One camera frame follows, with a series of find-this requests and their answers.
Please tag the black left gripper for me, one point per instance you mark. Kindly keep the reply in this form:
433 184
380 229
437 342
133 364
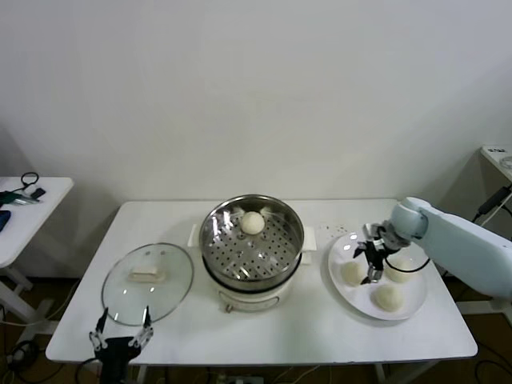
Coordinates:
116 356

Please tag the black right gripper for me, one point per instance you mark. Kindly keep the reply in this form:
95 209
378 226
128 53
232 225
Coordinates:
376 258

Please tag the white steamed baozi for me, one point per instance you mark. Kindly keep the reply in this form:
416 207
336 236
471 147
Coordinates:
387 298
352 275
400 272
252 222

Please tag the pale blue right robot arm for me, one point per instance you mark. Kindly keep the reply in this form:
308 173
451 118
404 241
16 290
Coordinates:
460 236

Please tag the stainless steel steamer basket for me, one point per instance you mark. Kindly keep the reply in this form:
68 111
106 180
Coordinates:
256 256

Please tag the brown crumbs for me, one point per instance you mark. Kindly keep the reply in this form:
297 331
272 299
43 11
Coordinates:
341 230

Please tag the white round plate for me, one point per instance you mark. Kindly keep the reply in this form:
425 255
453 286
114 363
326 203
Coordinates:
344 296

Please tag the white power strip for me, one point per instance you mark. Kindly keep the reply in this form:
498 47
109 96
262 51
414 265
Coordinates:
240 379

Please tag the white grey box device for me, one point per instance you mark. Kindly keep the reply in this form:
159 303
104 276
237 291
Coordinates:
498 304

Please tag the white side table with tools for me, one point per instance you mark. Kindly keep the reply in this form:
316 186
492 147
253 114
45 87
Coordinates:
48 216

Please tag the small black device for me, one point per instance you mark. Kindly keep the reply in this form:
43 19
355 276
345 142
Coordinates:
38 193

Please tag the blue object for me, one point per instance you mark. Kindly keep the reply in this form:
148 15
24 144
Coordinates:
3 220

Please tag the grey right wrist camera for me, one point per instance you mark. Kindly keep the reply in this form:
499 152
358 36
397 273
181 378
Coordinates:
390 236

